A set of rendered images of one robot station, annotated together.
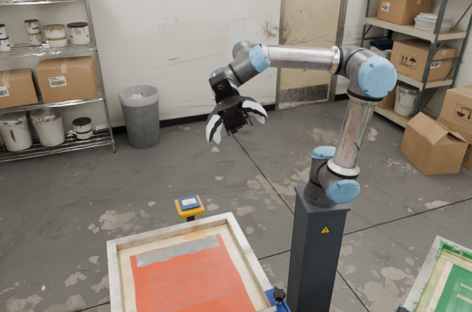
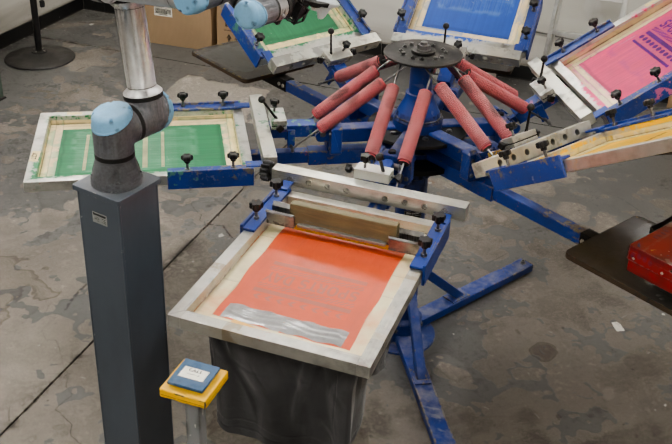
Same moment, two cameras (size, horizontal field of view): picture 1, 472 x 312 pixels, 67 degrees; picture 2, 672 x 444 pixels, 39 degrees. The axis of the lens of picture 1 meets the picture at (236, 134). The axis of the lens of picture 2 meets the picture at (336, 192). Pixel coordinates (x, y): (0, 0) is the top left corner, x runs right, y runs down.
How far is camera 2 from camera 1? 3.22 m
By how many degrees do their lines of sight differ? 112
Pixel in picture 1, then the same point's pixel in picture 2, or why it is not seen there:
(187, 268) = (295, 301)
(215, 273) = (271, 281)
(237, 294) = (273, 256)
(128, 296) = (381, 310)
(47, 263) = not seen: outside the picture
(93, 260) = not seen: outside the picture
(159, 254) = (312, 329)
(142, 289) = (361, 308)
